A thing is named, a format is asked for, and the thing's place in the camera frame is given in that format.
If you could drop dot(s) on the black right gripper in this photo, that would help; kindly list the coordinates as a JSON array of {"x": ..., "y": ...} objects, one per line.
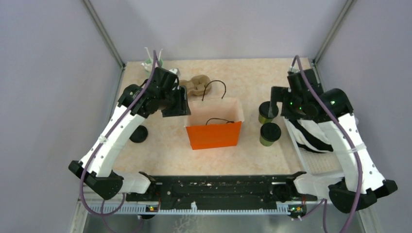
[{"x": 279, "y": 93}]

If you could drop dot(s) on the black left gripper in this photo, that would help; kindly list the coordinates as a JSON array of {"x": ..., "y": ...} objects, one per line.
[{"x": 182, "y": 108}]

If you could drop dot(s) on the black plastic cup lid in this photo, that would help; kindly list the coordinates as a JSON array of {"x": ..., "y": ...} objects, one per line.
[
  {"x": 268, "y": 110},
  {"x": 270, "y": 130}
]

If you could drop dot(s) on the green paper coffee cup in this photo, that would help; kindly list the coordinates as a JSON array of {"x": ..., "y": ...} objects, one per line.
[
  {"x": 267, "y": 141},
  {"x": 263, "y": 120}
]

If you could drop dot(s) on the orange paper bag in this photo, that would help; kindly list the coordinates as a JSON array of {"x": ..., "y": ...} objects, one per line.
[{"x": 214, "y": 123}]

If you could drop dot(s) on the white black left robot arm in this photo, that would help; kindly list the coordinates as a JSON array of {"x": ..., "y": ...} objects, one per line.
[{"x": 160, "y": 92}]

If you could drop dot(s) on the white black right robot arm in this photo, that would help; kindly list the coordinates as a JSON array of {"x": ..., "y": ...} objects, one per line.
[{"x": 361, "y": 184}]

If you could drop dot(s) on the brown cardboard cup carrier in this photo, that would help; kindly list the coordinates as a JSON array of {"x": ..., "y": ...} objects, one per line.
[{"x": 197, "y": 85}]

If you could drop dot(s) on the stack of black lids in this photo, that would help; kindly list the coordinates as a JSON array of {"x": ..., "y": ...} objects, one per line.
[{"x": 139, "y": 135}]

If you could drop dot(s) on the green straw holder cup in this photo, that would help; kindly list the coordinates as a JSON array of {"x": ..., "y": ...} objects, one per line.
[{"x": 147, "y": 65}]

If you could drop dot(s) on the black white cloth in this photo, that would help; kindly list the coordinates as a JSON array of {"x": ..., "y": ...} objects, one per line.
[{"x": 309, "y": 136}]

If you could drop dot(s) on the white plastic basket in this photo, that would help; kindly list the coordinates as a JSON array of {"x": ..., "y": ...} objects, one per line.
[{"x": 299, "y": 159}]

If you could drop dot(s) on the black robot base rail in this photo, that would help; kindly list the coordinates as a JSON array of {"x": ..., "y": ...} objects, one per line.
[{"x": 241, "y": 192}]

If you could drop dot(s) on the right aluminium frame rail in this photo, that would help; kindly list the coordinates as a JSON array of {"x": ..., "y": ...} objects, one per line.
[{"x": 349, "y": 4}]

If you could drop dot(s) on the aluminium frame rail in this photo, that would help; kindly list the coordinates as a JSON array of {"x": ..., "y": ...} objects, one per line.
[
  {"x": 349, "y": 4},
  {"x": 103, "y": 32}
]

